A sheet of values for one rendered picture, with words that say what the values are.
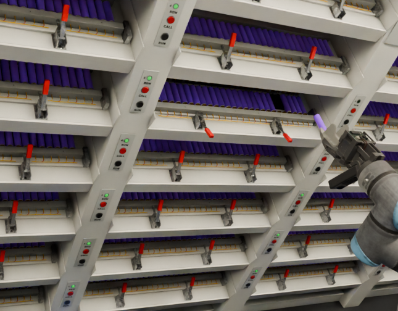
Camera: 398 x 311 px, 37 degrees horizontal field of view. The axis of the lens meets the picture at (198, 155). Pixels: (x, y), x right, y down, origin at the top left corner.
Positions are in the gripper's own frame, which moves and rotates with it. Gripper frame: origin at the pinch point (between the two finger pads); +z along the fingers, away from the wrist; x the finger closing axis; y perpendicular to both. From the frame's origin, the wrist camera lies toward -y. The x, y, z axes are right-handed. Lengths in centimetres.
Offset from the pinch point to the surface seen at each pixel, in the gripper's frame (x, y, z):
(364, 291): -90, -92, 15
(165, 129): 42.0, -9.7, 11.5
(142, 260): 29, -66, 17
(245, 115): 15.7, -5.9, 15.9
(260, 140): 9.3, -12.1, 12.2
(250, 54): 22.4, 12.7, 16.2
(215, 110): 26.1, -5.4, 16.2
